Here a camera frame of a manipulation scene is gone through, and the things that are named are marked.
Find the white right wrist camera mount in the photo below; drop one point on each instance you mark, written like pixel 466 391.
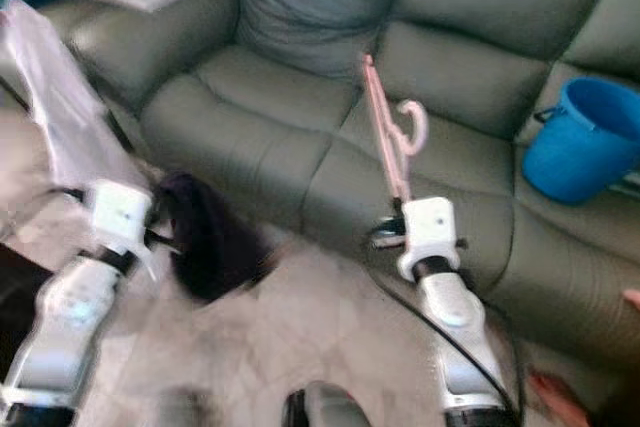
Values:
pixel 428 232

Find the blue plastic bucket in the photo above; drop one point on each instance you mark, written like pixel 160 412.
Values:
pixel 580 147

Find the dark purple garment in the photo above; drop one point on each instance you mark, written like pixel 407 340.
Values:
pixel 220 247

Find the person's bare foot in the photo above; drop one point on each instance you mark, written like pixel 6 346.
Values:
pixel 555 402

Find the grey robot left leg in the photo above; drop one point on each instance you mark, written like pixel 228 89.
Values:
pixel 185 412

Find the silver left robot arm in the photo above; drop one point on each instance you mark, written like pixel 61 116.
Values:
pixel 70 327

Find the grey robot leg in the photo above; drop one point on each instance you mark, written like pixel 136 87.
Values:
pixel 185 412
pixel 335 409

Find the grey sofa cushion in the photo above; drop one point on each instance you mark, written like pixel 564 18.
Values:
pixel 320 7

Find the white garment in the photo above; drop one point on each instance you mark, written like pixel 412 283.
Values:
pixel 60 97

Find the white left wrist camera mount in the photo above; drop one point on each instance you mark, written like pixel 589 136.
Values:
pixel 120 217

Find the dark green leather sofa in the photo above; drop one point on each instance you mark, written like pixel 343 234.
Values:
pixel 280 147

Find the pink plastic hanger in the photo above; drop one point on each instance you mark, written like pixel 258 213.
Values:
pixel 393 147

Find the person's hand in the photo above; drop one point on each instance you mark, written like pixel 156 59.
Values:
pixel 632 299

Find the grey robot right leg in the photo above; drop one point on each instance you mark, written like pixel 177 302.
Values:
pixel 335 409

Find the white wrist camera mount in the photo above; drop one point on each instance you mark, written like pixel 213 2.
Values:
pixel 428 232
pixel 120 217

